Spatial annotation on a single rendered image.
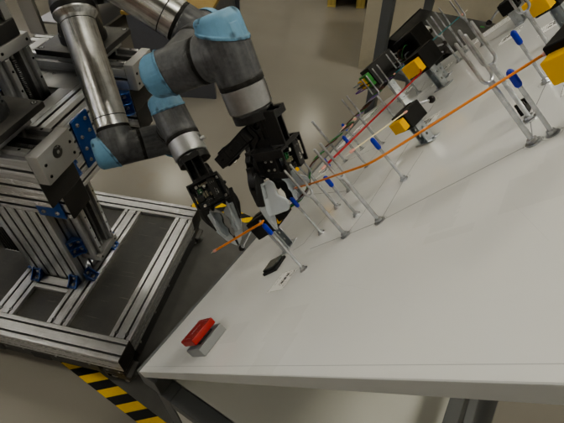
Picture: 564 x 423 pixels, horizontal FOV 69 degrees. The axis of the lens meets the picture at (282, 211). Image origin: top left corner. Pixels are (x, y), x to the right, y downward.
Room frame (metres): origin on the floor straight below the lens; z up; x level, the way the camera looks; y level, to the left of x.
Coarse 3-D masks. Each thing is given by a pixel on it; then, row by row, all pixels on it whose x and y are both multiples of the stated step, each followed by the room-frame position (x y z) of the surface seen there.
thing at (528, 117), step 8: (472, 24) 0.49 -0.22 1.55; (480, 32) 0.48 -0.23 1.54; (464, 40) 0.49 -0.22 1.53; (488, 48) 0.47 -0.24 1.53; (496, 56) 0.47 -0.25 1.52; (480, 64) 0.48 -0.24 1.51; (488, 64) 0.47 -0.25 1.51; (496, 72) 0.46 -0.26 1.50; (512, 88) 0.46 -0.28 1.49; (512, 96) 0.45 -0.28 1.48; (520, 104) 0.44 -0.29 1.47; (528, 112) 0.44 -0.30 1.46; (528, 120) 0.43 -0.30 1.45
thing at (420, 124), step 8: (432, 96) 0.67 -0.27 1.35; (408, 104) 0.65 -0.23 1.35; (416, 104) 0.63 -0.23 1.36; (400, 112) 0.62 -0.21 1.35; (408, 112) 0.62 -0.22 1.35; (416, 112) 0.62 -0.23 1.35; (424, 112) 0.63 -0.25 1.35; (392, 120) 0.63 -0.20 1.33; (408, 120) 0.60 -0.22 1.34; (416, 120) 0.61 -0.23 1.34; (408, 128) 0.60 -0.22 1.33; (416, 128) 0.62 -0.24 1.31; (416, 136) 0.61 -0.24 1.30; (424, 136) 0.60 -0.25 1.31; (432, 136) 0.60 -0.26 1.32
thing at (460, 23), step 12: (420, 12) 1.72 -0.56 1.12; (432, 12) 1.72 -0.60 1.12; (408, 24) 1.59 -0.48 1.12; (432, 24) 1.59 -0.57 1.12; (456, 24) 1.59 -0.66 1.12; (480, 24) 1.59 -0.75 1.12; (492, 24) 1.59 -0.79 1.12; (396, 36) 1.48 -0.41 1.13; (444, 36) 1.48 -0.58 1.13; (468, 36) 1.48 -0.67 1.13; (444, 48) 1.39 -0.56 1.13
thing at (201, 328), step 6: (210, 318) 0.35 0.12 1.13; (198, 324) 0.35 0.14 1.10; (204, 324) 0.34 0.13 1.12; (210, 324) 0.34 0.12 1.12; (192, 330) 0.34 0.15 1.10; (198, 330) 0.33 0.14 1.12; (204, 330) 0.33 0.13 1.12; (210, 330) 0.34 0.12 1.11; (186, 336) 0.34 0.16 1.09; (192, 336) 0.32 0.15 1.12; (198, 336) 0.32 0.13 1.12; (204, 336) 0.33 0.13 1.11; (186, 342) 0.32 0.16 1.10; (192, 342) 0.31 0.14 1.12; (198, 342) 0.31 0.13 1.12
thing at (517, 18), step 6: (504, 0) 1.02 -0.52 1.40; (516, 0) 0.99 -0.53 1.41; (498, 6) 1.01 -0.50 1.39; (504, 6) 1.00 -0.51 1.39; (510, 6) 0.99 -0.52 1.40; (516, 6) 0.99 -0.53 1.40; (504, 12) 1.00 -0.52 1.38; (510, 12) 0.99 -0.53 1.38; (492, 18) 1.02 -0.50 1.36; (510, 18) 0.99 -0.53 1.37; (516, 18) 1.00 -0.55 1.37; (522, 18) 0.98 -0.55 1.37; (486, 24) 1.02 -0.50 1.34; (516, 24) 0.98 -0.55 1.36
